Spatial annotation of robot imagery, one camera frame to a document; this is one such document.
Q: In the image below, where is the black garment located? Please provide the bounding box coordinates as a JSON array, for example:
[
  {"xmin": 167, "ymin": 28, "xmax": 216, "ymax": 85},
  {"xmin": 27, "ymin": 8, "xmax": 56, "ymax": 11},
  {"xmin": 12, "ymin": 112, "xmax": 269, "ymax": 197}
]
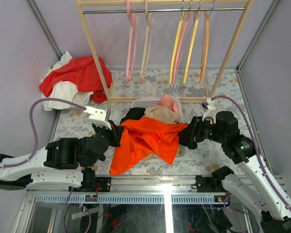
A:
[{"xmin": 120, "ymin": 107, "xmax": 146, "ymax": 124}]

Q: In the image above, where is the pink garment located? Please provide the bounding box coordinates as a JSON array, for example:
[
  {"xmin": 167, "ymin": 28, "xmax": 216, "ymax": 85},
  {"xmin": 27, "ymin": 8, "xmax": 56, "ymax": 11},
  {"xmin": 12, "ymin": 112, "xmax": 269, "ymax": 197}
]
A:
[{"xmin": 156, "ymin": 94, "xmax": 179, "ymax": 113}]

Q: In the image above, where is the white cloth pile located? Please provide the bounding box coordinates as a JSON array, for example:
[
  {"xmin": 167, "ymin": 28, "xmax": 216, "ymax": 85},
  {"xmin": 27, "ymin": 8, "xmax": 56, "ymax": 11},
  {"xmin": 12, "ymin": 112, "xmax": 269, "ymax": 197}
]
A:
[{"xmin": 42, "ymin": 51, "xmax": 93, "ymax": 111}]

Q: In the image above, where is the orange wavy hanger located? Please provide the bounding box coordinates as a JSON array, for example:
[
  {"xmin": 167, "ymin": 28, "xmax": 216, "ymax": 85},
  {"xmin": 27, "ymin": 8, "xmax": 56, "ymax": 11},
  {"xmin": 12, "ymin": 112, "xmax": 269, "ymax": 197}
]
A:
[{"xmin": 200, "ymin": 0, "xmax": 216, "ymax": 84}]

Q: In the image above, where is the orange t shirt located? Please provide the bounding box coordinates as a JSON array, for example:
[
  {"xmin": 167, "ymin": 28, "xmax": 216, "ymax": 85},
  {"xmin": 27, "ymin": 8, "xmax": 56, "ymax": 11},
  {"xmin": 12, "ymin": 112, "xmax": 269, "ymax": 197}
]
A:
[{"xmin": 109, "ymin": 117, "xmax": 188, "ymax": 176}]

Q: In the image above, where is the yellow hanger right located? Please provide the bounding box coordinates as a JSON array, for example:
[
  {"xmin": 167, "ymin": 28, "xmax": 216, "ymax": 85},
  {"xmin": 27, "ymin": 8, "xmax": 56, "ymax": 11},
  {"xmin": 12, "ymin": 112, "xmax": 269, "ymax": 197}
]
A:
[{"xmin": 183, "ymin": 1, "xmax": 202, "ymax": 84}]

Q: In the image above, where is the red cloth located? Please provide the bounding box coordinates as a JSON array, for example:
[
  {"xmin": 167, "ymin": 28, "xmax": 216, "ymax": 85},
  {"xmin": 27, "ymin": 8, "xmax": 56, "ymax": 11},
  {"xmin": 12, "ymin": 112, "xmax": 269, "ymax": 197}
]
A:
[{"xmin": 39, "ymin": 56, "xmax": 107, "ymax": 104}]

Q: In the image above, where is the pink hanger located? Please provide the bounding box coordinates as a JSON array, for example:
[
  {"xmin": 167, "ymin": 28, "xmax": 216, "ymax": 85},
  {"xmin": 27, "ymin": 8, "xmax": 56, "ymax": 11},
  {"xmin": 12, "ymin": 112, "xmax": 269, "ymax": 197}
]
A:
[
  {"xmin": 126, "ymin": 0, "xmax": 138, "ymax": 83},
  {"xmin": 172, "ymin": 0, "xmax": 194, "ymax": 83}
]

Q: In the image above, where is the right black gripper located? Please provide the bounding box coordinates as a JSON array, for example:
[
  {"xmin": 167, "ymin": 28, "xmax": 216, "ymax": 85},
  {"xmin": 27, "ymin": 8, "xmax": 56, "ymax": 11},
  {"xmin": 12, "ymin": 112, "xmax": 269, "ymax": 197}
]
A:
[{"xmin": 177, "ymin": 115, "xmax": 226, "ymax": 144}]

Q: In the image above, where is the beige garment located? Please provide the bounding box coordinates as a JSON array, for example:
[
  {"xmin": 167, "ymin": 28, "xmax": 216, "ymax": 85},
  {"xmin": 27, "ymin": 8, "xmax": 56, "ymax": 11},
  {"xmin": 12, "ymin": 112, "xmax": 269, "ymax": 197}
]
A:
[{"xmin": 142, "ymin": 106, "xmax": 185, "ymax": 162}]

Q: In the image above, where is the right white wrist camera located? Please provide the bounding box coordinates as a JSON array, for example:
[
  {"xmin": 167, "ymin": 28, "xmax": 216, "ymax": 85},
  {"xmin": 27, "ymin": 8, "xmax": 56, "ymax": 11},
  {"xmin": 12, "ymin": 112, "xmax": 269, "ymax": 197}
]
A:
[{"xmin": 201, "ymin": 98, "xmax": 216, "ymax": 120}]

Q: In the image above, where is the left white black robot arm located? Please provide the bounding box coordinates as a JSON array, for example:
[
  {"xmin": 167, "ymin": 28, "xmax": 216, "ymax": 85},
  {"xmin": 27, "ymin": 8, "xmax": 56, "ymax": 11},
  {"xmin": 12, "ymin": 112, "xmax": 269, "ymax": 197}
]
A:
[{"xmin": 0, "ymin": 122, "xmax": 124, "ymax": 192}]

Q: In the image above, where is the white laundry basket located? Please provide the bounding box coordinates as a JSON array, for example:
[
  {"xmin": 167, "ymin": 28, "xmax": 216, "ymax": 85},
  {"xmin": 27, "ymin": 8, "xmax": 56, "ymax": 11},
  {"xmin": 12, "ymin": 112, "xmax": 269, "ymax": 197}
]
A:
[{"xmin": 130, "ymin": 97, "xmax": 187, "ymax": 163}]

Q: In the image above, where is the yellow hanger left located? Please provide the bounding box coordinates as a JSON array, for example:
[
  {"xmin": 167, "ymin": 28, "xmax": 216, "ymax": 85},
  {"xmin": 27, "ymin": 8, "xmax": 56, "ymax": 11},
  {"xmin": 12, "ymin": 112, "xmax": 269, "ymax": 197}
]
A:
[{"xmin": 169, "ymin": 1, "xmax": 185, "ymax": 84}]

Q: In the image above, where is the wooden clothes rack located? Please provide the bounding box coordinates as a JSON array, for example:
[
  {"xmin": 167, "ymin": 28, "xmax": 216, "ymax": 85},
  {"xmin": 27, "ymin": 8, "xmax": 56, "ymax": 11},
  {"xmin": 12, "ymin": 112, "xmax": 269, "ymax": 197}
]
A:
[{"xmin": 74, "ymin": 0, "xmax": 254, "ymax": 115}]

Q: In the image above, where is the pink hanger right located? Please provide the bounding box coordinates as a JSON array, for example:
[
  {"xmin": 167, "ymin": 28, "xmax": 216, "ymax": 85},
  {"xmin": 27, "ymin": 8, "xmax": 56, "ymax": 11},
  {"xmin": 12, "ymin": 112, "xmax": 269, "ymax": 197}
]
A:
[{"xmin": 172, "ymin": 0, "xmax": 194, "ymax": 83}]

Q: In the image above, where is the aluminium rail frame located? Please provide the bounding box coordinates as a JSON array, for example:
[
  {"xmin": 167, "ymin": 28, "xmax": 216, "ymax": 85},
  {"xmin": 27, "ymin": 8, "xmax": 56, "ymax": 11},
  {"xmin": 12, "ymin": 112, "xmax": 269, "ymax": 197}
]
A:
[{"xmin": 12, "ymin": 174, "xmax": 291, "ymax": 233}]

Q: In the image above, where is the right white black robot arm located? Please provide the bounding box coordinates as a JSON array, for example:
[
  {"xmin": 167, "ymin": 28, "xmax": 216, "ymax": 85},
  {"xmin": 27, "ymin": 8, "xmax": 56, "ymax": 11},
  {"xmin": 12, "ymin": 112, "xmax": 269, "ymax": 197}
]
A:
[{"xmin": 178, "ymin": 111, "xmax": 291, "ymax": 233}]

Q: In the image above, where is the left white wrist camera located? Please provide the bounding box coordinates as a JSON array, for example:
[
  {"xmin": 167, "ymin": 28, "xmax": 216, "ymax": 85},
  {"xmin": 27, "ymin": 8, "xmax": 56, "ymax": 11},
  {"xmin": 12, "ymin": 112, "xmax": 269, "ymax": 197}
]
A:
[{"xmin": 84, "ymin": 106, "xmax": 111, "ymax": 130}]

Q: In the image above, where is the pink hanger left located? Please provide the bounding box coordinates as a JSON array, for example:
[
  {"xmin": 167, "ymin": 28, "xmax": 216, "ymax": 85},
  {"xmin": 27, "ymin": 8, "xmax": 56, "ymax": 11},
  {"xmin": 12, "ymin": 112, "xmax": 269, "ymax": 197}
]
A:
[{"xmin": 126, "ymin": 0, "xmax": 138, "ymax": 83}]

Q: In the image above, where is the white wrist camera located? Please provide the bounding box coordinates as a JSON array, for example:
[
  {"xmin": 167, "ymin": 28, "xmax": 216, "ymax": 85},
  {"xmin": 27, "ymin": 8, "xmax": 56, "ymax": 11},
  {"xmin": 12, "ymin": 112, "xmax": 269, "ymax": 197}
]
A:
[
  {"xmin": 84, "ymin": 106, "xmax": 111, "ymax": 130},
  {"xmin": 201, "ymin": 98, "xmax": 216, "ymax": 120}
]

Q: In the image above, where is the yellow hanger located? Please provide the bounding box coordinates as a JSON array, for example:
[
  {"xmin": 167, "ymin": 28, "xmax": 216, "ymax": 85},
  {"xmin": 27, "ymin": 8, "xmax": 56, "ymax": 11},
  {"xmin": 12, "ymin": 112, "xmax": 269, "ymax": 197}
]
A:
[
  {"xmin": 169, "ymin": 1, "xmax": 185, "ymax": 84},
  {"xmin": 183, "ymin": 1, "xmax": 202, "ymax": 84}
]

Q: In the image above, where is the beige wooden hanger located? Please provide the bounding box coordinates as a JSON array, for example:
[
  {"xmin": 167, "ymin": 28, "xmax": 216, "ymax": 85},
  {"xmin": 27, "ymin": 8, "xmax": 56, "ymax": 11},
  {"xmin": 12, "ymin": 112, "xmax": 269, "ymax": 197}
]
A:
[{"xmin": 140, "ymin": 0, "xmax": 153, "ymax": 83}]

